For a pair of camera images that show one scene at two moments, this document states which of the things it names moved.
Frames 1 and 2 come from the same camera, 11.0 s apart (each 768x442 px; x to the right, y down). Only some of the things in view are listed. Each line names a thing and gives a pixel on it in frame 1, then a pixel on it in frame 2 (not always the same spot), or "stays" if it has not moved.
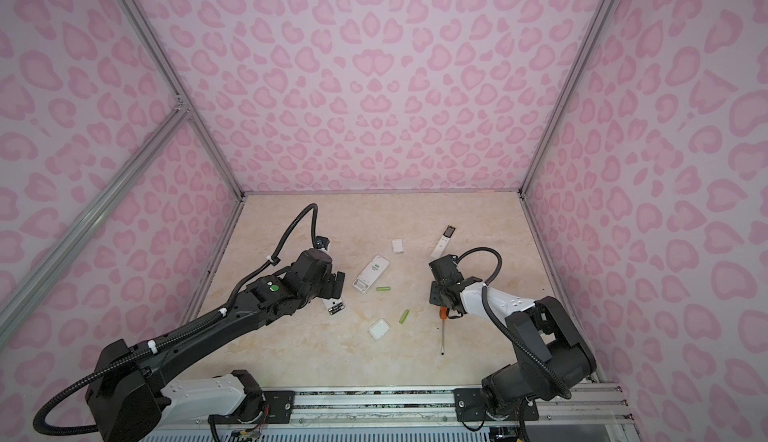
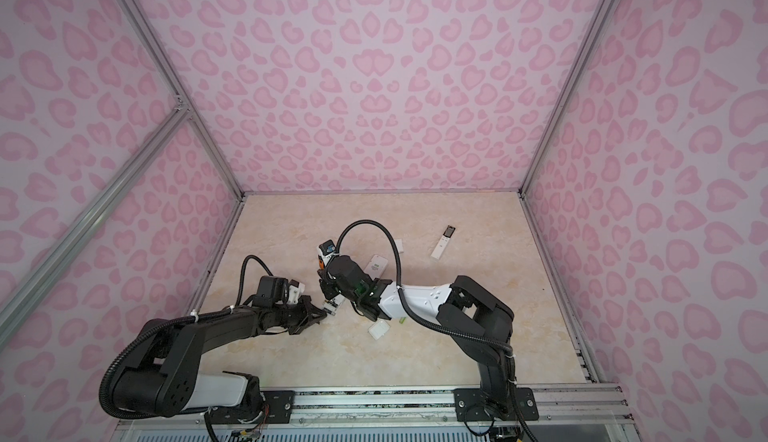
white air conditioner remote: x=334 y=306 stays
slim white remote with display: x=442 y=244 stays
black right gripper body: x=437 y=294 -> x=333 y=287
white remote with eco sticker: x=371 y=274 stays
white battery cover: x=379 y=328 stays
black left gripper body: x=329 y=288 -> x=296 y=316
